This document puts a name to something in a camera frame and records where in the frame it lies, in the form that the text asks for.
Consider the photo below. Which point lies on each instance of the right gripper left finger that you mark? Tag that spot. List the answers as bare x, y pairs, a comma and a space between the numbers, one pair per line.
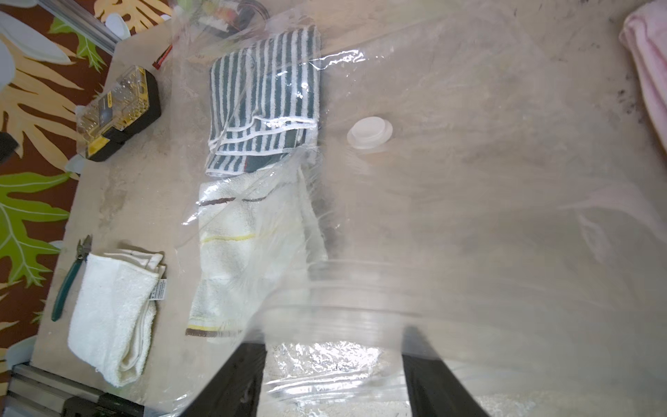
235, 390

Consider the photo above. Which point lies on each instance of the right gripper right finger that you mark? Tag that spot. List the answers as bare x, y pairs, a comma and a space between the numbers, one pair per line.
432, 387

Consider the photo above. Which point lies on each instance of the pale green towel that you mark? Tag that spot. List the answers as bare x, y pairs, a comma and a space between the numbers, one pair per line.
252, 230

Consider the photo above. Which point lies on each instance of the clear plastic vacuum bag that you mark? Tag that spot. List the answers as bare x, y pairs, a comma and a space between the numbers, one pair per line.
520, 228

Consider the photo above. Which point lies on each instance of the green white striped towel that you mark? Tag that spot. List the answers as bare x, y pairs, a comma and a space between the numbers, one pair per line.
265, 102

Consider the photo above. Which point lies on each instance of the white folded towel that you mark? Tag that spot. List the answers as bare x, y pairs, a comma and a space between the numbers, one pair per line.
111, 325

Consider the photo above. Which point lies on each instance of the white vacuum bag valve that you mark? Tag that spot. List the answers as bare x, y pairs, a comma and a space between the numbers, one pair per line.
370, 133

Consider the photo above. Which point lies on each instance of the pink folded towel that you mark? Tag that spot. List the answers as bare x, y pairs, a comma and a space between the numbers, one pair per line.
644, 35

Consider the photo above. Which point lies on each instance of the yellow screwdriver bit case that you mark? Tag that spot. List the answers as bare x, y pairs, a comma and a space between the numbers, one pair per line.
130, 105

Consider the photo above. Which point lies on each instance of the green handled pliers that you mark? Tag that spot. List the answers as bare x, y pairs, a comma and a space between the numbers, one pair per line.
82, 251

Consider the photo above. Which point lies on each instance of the black battery holder with wires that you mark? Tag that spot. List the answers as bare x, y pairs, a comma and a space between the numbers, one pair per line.
229, 17

